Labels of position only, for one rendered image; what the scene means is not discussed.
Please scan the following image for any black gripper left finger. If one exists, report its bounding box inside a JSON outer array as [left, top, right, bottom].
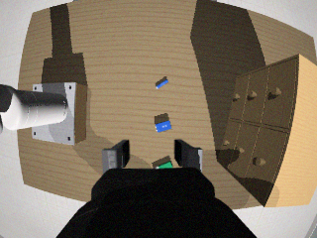
[[102, 140, 130, 175]]

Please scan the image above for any small wooden chest of drawers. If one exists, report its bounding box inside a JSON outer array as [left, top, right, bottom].
[[217, 54, 317, 207]]

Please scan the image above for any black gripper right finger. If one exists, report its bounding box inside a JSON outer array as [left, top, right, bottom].
[[174, 139, 203, 172]]

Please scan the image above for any brown wooden drawer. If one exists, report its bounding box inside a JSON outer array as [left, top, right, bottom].
[[218, 121, 241, 169], [243, 67, 269, 124], [263, 59, 297, 129], [245, 128, 288, 202], [229, 123, 260, 182], [229, 74, 250, 121]]

